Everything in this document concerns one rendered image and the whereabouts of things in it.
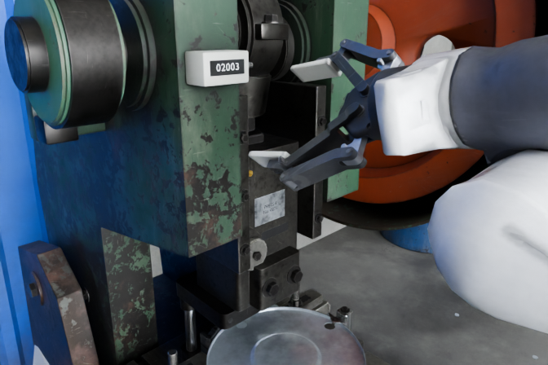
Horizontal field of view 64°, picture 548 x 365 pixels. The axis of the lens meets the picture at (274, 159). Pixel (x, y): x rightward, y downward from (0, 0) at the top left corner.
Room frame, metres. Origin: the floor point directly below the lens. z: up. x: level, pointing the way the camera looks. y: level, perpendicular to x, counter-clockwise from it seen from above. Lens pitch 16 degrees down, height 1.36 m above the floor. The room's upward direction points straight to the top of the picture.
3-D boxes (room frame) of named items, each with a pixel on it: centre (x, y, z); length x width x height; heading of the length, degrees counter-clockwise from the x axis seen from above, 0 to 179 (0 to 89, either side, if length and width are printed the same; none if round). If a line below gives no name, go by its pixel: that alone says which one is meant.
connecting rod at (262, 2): (0.77, 0.07, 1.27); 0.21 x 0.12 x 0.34; 44
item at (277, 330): (0.68, -0.02, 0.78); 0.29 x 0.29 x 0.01
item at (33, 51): (0.77, 0.07, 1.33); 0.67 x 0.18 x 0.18; 134
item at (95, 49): (0.61, 0.26, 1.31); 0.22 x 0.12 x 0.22; 44
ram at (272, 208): (0.74, 0.04, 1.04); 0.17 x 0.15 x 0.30; 44
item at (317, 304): (0.89, -0.06, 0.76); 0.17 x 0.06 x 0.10; 134
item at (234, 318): (0.77, 0.07, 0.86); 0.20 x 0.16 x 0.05; 134
